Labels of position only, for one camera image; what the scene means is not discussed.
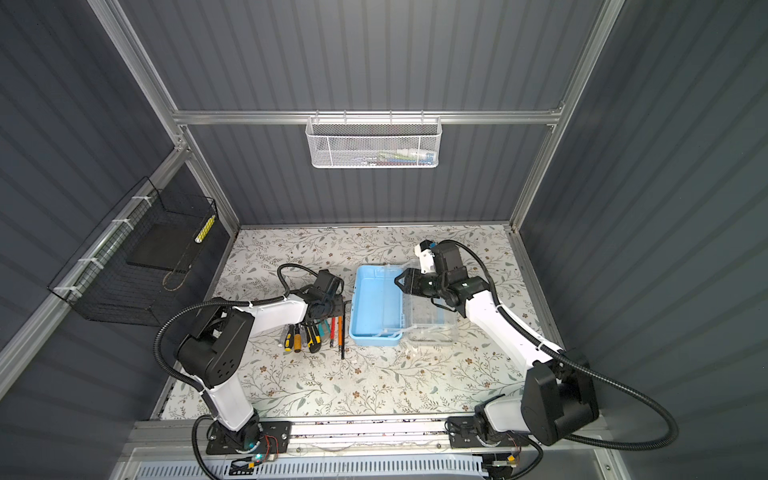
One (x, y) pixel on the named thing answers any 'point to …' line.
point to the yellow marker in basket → (204, 229)
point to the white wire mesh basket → (373, 141)
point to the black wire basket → (140, 262)
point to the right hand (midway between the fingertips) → (403, 283)
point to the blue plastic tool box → (382, 315)
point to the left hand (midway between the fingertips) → (337, 305)
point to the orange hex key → (340, 332)
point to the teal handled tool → (321, 329)
